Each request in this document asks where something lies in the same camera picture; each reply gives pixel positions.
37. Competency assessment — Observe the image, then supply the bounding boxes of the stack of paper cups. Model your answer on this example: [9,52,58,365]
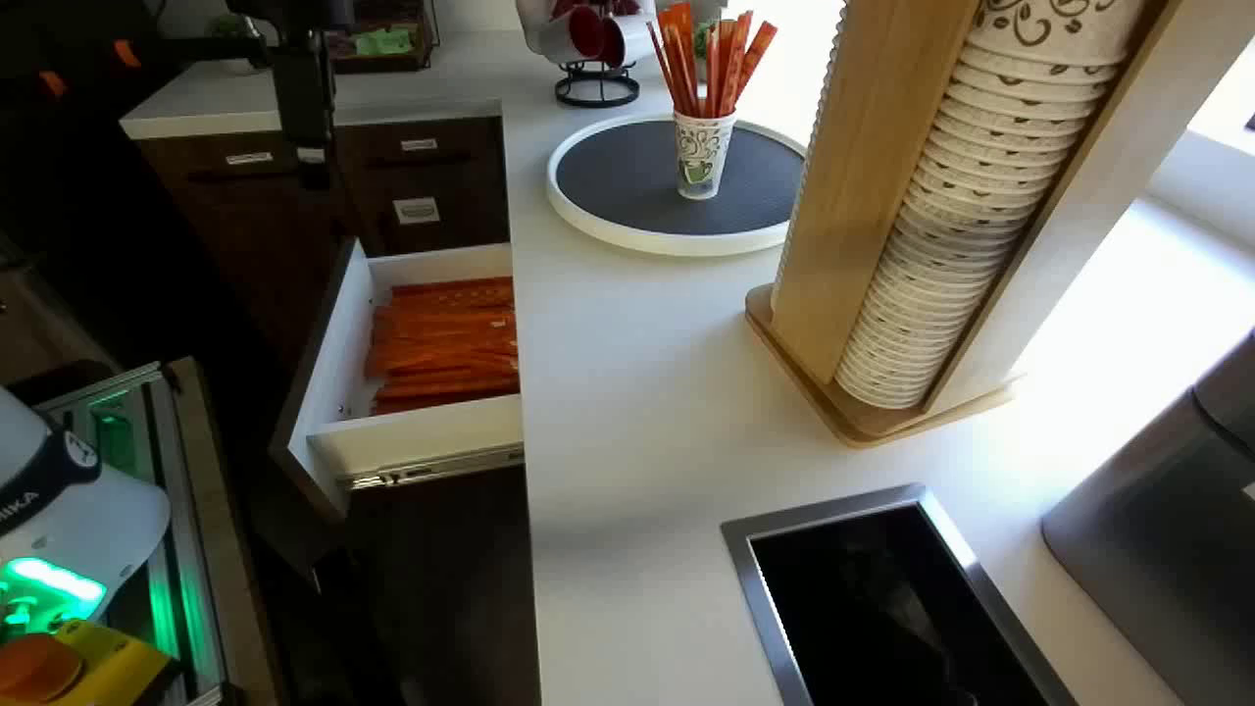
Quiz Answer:
[832,0,1150,412]

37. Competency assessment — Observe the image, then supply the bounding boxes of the steel countertop bin opening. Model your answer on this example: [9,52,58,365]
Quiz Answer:
[720,481,1081,706]

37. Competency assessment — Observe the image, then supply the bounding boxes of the white mug red inside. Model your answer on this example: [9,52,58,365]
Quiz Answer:
[534,4,605,67]
[599,10,659,69]

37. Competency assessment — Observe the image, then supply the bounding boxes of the round white turntable tray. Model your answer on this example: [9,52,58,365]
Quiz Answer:
[546,112,808,259]

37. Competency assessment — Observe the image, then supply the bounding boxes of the wooden cup dispenser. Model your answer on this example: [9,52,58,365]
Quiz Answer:
[744,0,1183,450]

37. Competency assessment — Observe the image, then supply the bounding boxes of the dark wood drawer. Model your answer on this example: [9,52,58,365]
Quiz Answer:
[137,131,297,197]
[355,180,512,258]
[336,118,507,185]

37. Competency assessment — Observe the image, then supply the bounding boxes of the open white drawer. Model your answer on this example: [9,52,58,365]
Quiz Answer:
[269,238,527,523]

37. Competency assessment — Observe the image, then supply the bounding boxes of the bundle of orange chopstick packs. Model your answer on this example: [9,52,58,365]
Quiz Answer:
[646,1,779,120]

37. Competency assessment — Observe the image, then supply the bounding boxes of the patterned paper cup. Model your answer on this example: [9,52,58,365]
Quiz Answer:
[673,110,737,202]

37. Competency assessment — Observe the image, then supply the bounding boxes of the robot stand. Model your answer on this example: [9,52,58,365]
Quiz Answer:
[0,357,287,706]

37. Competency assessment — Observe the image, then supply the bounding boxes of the steel appliance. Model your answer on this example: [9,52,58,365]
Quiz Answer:
[1040,331,1255,706]

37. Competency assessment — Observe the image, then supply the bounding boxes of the heap of orange chopstick packs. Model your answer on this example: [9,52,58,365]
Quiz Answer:
[365,276,521,417]

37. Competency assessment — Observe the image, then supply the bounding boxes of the black mug rack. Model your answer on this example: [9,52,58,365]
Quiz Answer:
[554,57,641,110]

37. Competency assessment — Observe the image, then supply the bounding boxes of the emergency stop button box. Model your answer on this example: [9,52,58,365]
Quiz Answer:
[0,620,174,706]

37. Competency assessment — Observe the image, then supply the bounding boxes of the basket of green sachets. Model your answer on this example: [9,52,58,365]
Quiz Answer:
[326,0,438,76]

